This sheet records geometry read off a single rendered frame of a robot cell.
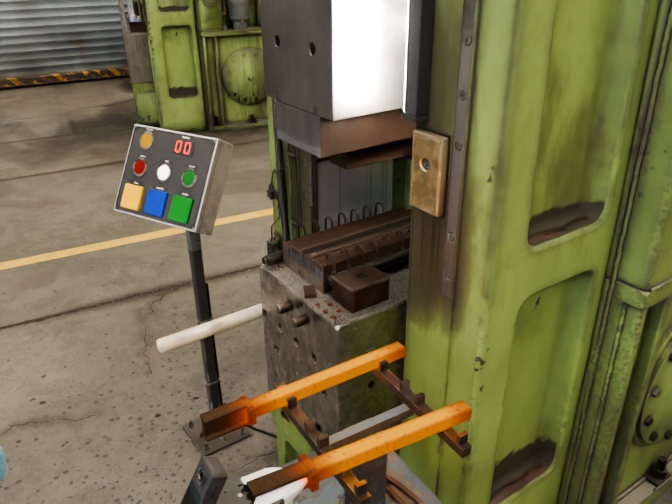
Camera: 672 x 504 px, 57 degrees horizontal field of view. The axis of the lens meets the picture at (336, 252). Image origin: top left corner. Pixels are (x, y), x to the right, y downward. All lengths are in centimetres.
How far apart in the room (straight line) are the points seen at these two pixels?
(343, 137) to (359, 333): 46
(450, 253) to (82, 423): 182
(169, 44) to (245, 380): 416
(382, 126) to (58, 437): 181
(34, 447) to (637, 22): 240
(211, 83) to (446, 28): 517
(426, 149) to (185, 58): 517
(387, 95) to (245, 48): 496
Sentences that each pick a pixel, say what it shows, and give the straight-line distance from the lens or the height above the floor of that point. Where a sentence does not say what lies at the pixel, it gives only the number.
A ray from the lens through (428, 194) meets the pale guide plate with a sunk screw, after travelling 134.
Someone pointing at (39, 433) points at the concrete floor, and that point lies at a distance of 278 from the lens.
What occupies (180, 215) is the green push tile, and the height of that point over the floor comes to 100.
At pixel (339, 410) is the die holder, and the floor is 67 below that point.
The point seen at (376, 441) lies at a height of 99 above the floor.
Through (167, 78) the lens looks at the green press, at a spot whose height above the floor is 53.
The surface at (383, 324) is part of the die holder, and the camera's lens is 153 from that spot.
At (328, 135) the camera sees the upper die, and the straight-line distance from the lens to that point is 142.
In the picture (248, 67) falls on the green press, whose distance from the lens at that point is 633.
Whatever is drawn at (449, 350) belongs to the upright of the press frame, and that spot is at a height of 86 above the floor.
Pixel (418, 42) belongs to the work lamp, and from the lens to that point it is 127.
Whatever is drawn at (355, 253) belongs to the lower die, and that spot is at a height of 99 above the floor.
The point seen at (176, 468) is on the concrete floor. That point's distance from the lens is 246.
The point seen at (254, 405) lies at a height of 95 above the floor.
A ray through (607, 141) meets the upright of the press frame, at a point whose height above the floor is 131.
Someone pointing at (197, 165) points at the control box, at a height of 112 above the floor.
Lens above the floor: 172
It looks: 27 degrees down
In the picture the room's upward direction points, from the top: 1 degrees counter-clockwise
